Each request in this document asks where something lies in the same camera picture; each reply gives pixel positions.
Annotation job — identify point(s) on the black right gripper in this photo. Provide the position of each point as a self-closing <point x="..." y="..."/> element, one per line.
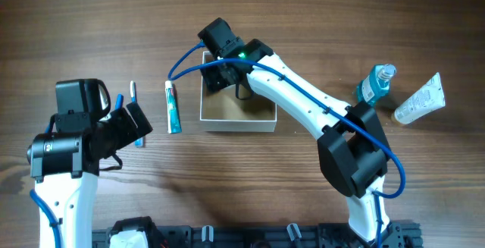
<point x="214" y="78"/>

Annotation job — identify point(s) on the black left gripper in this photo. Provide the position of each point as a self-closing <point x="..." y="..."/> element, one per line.
<point x="133" y="120"/>

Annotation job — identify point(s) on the blue white toothbrush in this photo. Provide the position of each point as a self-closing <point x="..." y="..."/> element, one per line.
<point x="140" y="141"/>

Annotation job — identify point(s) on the teal toothpaste tube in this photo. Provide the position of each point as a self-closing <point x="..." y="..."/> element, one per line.
<point x="173" y="118"/>

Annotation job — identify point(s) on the blue mouthwash bottle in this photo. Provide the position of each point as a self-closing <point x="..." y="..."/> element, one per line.
<point x="376" y="85"/>

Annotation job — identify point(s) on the white lotion tube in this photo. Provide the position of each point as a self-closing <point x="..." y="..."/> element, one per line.
<point x="428" y="98"/>

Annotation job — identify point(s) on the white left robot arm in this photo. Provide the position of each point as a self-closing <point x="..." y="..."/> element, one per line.
<point x="64" y="160"/>

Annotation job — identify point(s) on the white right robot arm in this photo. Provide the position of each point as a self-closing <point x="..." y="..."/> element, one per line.
<point x="352" y="148"/>

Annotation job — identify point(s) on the white cardboard box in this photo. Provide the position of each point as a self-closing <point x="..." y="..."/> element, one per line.
<point x="223" y="112"/>

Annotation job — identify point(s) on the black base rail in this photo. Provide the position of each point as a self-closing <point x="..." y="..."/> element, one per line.
<point x="316" y="236"/>

